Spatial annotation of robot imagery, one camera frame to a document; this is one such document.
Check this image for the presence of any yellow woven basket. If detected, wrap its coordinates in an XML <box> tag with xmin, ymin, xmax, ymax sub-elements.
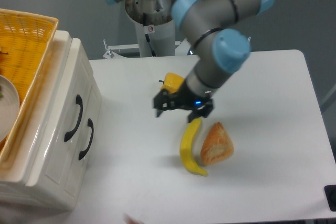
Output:
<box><xmin>1</xmin><ymin>9</ymin><xmax>59</xmax><ymax>165</ymax></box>

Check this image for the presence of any black object at table edge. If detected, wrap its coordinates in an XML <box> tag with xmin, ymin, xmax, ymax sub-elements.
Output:
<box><xmin>324</xmin><ymin>185</ymin><xmax>336</xmax><ymax>212</ymax></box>

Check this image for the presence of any grey plate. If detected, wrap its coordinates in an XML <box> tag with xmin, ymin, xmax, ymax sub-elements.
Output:
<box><xmin>1</xmin><ymin>76</ymin><xmax>20</xmax><ymax>142</ymax></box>

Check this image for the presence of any toy croissant bread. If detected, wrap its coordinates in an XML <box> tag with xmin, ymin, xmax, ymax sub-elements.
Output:
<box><xmin>200</xmin><ymin>122</ymin><xmax>234</xmax><ymax>166</ymax></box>

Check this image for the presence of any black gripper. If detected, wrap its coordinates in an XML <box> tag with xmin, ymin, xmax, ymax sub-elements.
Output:
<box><xmin>153</xmin><ymin>81</ymin><xmax>214</xmax><ymax>123</ymax></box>

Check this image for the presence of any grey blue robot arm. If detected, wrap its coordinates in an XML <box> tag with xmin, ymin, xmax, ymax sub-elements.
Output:
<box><xmin>106</xmin><ymin>0</ymin><xmax>275</xmax><ymax>121</ymax></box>

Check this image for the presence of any yellow toy banana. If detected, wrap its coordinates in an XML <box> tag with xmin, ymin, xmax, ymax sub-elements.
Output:
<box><xmin>180</xmin><ymin>118</ymin><xmax>208</xmax><ymax>176</ymax></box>

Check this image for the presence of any black lower drawer handle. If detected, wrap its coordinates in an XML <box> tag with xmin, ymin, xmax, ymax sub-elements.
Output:
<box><xmin>78</xmin><ymin>118</ymin><xmax>95</xmax><ymax>161</ymax></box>

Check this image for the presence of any yellow toy bell pepper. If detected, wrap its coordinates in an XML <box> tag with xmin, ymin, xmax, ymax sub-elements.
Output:
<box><xmin>159</xmin><ymin>72</ymin><xmax>185</xmax><ymax>94</ymax></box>

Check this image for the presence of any white drawer cabinet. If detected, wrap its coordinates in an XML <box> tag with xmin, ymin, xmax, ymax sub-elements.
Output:
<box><xmin>1</xmin><ymin>31</ymin><xmax>102</xmax><ymax>210</ymax></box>

